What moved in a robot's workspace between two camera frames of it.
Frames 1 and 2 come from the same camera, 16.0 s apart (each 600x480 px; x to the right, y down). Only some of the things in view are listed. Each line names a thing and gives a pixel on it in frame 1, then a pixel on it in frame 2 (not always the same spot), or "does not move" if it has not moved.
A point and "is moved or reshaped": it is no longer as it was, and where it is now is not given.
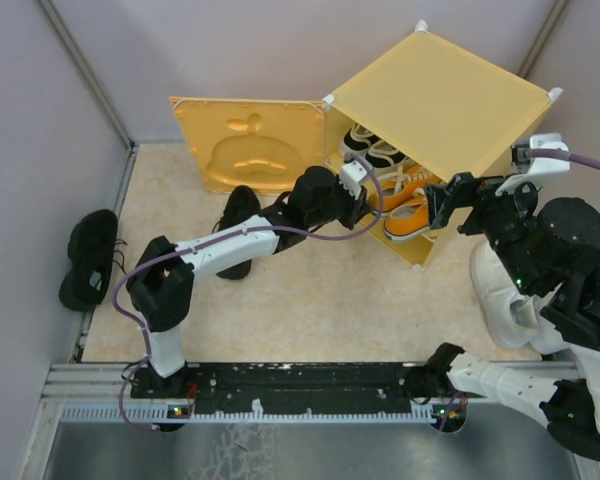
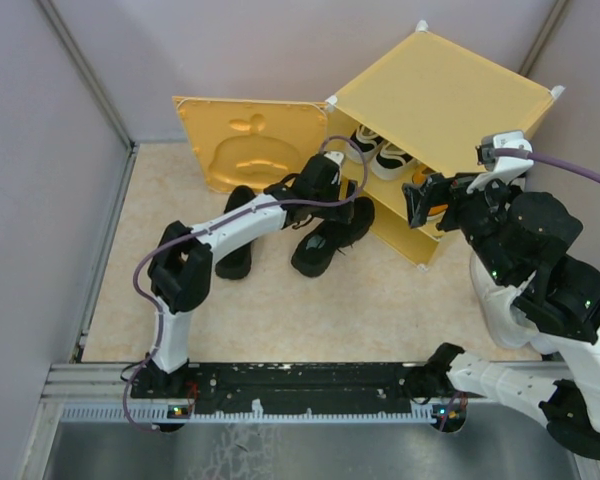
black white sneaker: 356,141 is moved or reshaped
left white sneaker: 515,317 does not move
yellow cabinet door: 249,142 does not move
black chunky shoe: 241,204 does not move
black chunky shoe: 91,256 → 313,253
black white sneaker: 383,157 is moved or reshaped
